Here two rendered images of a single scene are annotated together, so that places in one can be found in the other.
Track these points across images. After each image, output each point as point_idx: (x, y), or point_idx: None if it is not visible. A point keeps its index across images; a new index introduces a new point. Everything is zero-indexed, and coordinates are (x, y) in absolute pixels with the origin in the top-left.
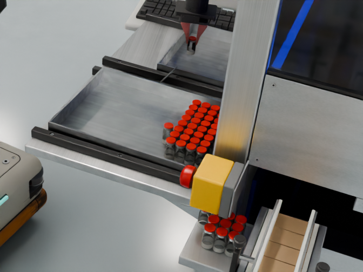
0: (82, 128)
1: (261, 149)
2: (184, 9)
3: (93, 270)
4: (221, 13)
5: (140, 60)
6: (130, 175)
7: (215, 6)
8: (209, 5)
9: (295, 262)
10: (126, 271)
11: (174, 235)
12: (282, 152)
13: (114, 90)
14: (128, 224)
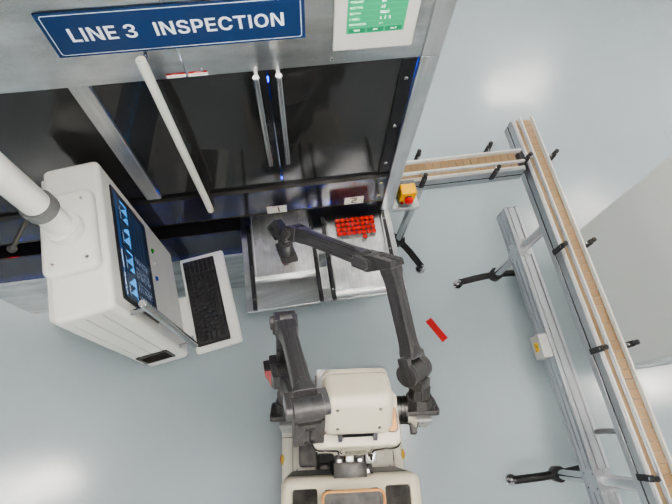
0: (380, 275)
1: None
2: (292, 256)
3: (310, 352)
4: (196, 288)
5: (305, 287)
6: (393, 242)
7: (277, 244)
8: (278, 247)
9: (407, 167)
10: (301, 336)
11: (261, 327)
12: None
13: (342, 281)
14: (268, 355)
